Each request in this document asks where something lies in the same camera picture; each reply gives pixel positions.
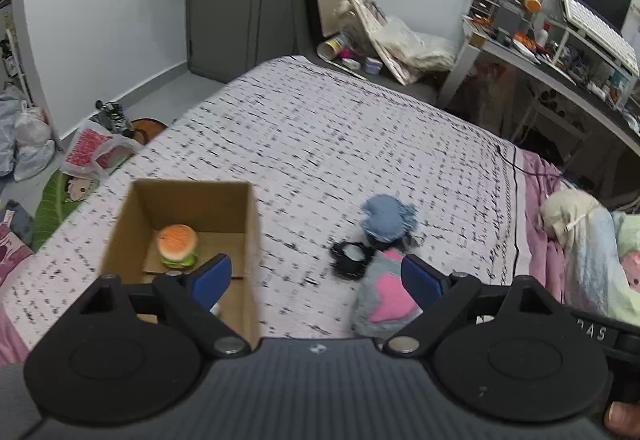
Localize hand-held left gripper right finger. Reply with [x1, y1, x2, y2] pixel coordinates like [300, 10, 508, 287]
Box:
[384, 254, 563, 356]

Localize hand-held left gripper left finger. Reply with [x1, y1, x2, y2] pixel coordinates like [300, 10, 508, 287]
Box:
[75, 254, 252, 357]

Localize grey plush toy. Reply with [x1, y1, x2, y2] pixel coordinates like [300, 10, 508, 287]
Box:
[352, 249, 426, 338]

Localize blue denim plush toy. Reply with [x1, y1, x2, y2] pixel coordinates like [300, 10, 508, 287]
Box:
[361, 194, 418, 246]

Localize cardboard box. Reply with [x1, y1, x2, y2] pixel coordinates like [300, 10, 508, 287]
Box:
[97, 178, 263, 351]

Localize black frilly soft ring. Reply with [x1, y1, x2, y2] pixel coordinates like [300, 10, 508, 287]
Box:
[330, 240, 376, 280]

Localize person's right hand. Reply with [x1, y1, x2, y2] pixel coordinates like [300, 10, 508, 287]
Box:
[603, 401, 640, 438]

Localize burger plush toy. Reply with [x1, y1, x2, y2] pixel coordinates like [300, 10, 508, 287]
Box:
[156, 224, 199, 269]

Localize pink bed sheet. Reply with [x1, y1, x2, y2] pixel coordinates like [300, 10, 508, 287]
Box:
[512, 147, 581, 308]

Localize cream plush pillow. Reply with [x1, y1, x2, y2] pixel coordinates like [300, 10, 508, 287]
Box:
[539, 190, 608, 251]

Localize brown round mat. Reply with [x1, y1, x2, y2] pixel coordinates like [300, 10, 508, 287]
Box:
[129, 118, 168, 146]

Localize white black patterned bed blanket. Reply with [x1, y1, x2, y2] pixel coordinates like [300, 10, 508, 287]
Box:
[0, 55, 531, 363]

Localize green leaf mat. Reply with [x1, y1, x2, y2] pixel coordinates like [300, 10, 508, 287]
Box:
[30, 167, 101, 251]

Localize red white plastic bag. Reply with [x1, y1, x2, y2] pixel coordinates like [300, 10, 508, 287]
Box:
[60, 120, 143, 178]

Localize black patterned shoes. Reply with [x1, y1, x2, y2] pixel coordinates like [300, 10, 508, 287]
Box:
[95, 100, 136, 138]

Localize grey cloth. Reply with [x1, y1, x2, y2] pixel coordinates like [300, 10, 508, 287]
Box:
[2, 200, 36, 241]

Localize pink heart print cushion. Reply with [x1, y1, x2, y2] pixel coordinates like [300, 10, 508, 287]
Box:
[0, 220, 36, 291]

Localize white desk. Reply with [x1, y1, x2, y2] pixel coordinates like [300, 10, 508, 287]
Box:
[439, 15, 640, 201]

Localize clear plastic bag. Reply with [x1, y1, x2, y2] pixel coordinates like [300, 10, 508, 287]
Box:
[385, 17, 458, 86]

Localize yellow white can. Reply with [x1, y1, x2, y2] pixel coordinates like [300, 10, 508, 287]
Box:
[317, 32, 353, 61]

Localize grey plastic bag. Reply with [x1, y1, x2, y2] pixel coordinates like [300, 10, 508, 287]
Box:
[0, 87, 26, 178]

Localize patterned cream tote bag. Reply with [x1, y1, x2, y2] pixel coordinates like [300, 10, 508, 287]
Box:
[349, 0, 401, 86]

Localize white desk riser shelf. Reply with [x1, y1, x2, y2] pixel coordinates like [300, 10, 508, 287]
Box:
[542, 0, 640, 111]

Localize grey square box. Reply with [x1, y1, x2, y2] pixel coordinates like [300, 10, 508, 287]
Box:
[495, 2, 528, 33]

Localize white keyboard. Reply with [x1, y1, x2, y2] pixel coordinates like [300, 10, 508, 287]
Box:
[560, 0, 640, 71]

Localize white charging cable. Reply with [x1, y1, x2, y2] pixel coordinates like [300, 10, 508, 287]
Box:
[560, 215, 588, 236]

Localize black cable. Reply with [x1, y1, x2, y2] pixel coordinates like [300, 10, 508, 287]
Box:
[495, 145, 568, 181]

